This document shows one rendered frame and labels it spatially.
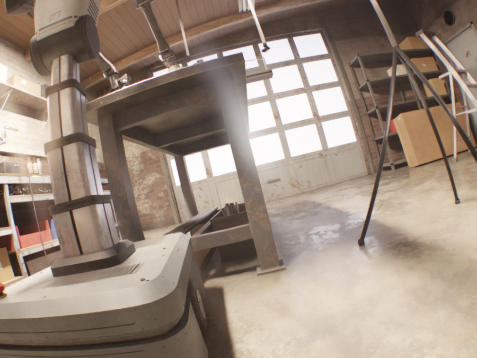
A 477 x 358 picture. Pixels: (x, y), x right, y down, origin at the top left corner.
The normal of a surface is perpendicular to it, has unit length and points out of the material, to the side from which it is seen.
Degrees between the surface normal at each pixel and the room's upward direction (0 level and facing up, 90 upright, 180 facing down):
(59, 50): 138
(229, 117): 90
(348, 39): 90
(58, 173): 90
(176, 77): 90
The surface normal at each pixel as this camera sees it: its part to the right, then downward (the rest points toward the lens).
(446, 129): -0.08, -0.15
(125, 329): 0.14, -0.06
